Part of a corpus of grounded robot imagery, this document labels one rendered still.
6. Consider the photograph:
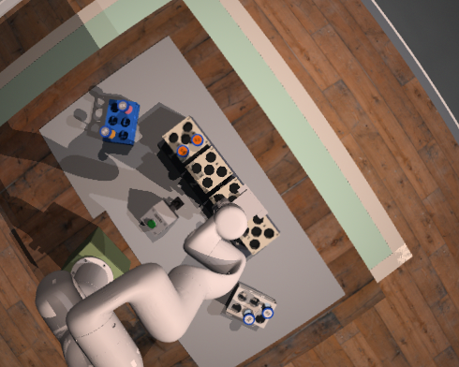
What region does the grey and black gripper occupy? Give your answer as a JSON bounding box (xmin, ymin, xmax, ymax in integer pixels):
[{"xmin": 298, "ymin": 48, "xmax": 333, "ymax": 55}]
[{"xmin": 212, "ymin": 194, "xmax": 248, "ymax": 237}]

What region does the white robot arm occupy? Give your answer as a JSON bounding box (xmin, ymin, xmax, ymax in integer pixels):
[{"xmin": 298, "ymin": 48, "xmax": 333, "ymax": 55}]
[{"xmin": 36, "ymin": 184, "xmax": 268, "ymax": 367}]

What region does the beige tube rack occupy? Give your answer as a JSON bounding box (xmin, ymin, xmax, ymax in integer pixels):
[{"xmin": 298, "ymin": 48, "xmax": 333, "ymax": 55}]
[{"xmin": 226, "ymin": 283, "xmax": 277, "ymax": 328}]

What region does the blue tube rack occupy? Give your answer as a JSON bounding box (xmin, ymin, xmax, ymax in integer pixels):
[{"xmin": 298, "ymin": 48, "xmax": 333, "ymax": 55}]
[{"xmin": 103, "ymin": 99, "xmax": 140, "ymax": 146}]

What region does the beige bucket adapter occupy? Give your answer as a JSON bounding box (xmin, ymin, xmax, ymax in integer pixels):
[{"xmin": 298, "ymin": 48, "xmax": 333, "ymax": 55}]
[
  {"xmin": 240, "ymin": 215, "xmax": 280, "ymax": 255},
  {"xmin": 209, "ymin": 177, "xmax": 242, "ymax": 204},
  {"xmin": 186, "ymin": 146, "xmax": 233, "ymax": 194},
  {"xmin": 162, "ymin": 117, "xmax": 211, "ymax": 164}
]

